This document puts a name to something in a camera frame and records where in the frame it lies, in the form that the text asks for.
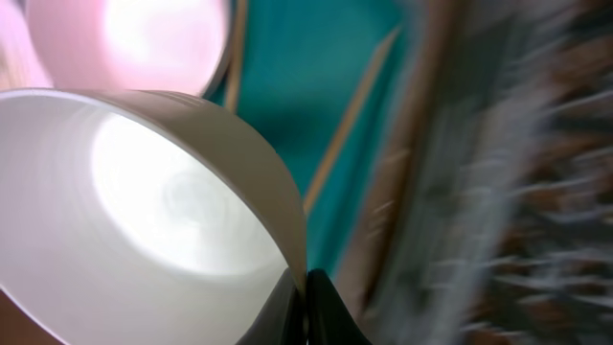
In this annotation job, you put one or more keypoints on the teal serving tray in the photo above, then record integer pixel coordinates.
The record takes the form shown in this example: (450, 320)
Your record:
(303, 61)

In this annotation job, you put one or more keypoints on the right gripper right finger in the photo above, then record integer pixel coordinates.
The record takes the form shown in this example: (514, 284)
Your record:
(330, 323)

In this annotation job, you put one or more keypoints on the pink bowl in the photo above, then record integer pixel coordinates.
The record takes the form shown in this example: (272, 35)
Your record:
(175, 45)

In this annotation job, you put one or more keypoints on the pale green cup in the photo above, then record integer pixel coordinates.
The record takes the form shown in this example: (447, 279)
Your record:
(142, 217)

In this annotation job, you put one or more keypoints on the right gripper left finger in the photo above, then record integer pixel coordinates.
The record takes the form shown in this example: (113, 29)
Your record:
(281, 320)

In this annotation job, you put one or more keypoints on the grey dishwasher rack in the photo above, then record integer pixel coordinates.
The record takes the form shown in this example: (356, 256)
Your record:
(505, 236)

